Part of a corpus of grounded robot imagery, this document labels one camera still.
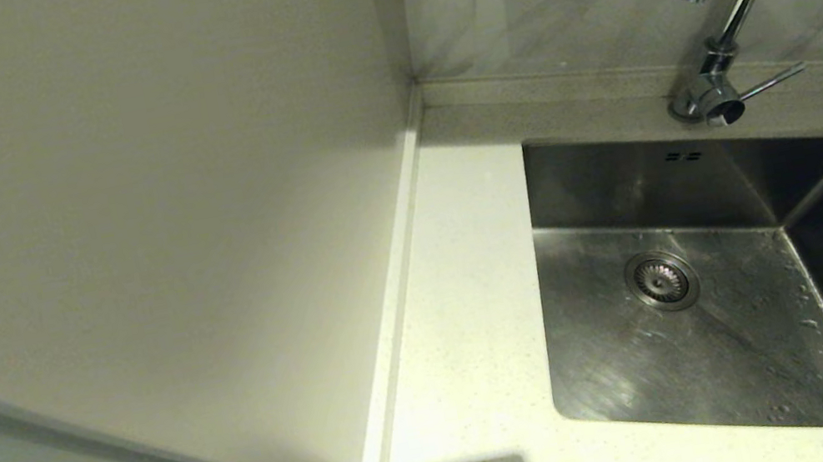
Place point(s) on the round metal drain strainer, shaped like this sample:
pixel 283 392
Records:
pixel 662 280

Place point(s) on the white cabinet side panel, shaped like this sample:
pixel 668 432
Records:
pixel 116 190

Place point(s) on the stainless steel sink basin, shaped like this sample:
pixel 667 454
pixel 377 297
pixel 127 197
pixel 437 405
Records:
pixel 740 368

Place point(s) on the white countertop edge strip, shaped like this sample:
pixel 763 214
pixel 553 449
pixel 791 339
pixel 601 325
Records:
pixel 396 284

